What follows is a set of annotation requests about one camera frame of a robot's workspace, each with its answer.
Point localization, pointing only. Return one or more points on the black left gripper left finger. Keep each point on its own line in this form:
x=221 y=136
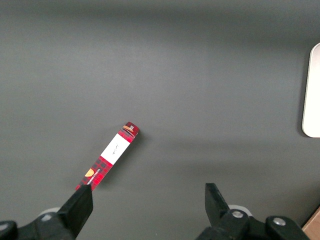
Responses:
x=75 y=215

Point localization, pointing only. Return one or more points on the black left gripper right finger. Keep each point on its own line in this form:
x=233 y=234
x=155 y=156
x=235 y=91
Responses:
x=220 y=215

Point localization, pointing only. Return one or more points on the red plaid carton box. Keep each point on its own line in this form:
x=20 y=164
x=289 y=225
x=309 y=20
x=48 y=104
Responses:
x=115 y=150

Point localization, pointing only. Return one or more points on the beige rectangular tray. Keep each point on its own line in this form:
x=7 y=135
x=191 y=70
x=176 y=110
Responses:
x=313 y=100

